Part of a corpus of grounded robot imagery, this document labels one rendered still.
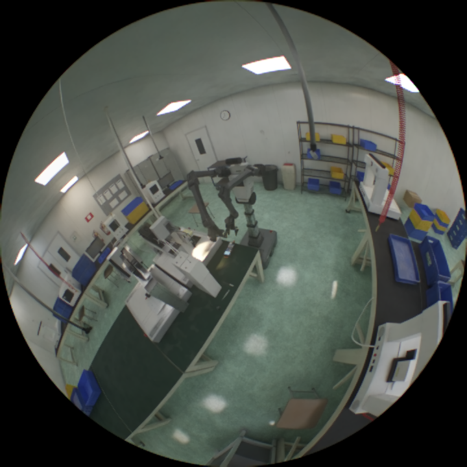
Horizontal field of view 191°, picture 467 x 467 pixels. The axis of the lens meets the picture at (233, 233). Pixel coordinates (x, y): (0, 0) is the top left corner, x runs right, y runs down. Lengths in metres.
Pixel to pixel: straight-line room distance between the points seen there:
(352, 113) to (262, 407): 5.09
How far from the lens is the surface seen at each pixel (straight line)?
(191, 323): 1.36
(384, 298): 1.58
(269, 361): 1.92
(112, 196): 5.31
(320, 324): 2.00
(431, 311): 1.04
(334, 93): 3.80
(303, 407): 1.64
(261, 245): 2.13
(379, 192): 2.21
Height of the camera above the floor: 1.90
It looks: 43 degrees down
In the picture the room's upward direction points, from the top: 20 degrees counter-clockwise
